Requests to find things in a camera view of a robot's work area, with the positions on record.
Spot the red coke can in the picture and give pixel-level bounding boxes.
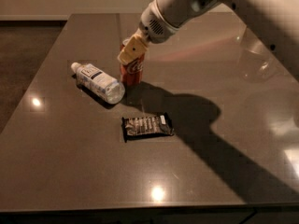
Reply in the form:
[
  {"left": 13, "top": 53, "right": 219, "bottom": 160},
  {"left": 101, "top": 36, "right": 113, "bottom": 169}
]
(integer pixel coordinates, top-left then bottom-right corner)
[{"left": 120, "top": 38, "right": 145, "bottom": 86}]

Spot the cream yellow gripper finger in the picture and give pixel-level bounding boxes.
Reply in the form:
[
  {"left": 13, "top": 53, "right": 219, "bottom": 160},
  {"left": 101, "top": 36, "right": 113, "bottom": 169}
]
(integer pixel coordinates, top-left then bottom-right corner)
[{"left": 118, "top": 35, "right": 149, "bottom": 65}]

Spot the clear plastic water bottle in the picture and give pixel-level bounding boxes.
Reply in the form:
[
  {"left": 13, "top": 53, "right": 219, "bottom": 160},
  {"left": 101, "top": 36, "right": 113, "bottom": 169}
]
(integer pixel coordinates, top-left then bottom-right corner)
[{"left": 71, "top": 63, "right": 125, "bottom": 105}]

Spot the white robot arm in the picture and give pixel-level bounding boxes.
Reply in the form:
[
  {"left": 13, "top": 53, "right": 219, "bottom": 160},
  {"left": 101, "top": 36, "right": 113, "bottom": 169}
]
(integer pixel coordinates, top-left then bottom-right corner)
[{"left": 118, "top": 0, "right": 299, "bottom": 77}]

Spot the black snack bar wrapper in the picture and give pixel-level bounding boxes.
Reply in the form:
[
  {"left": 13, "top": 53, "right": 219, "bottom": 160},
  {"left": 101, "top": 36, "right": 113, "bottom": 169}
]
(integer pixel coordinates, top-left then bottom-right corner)
[{"left": 121, "top": 113, "right": 175, "bottom": 142}]

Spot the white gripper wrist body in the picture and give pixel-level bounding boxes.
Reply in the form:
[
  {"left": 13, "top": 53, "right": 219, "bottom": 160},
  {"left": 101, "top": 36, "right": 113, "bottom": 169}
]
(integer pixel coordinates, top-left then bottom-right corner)
[{"left": 136, "top": 0, "right": 178, "bottom": 44}]

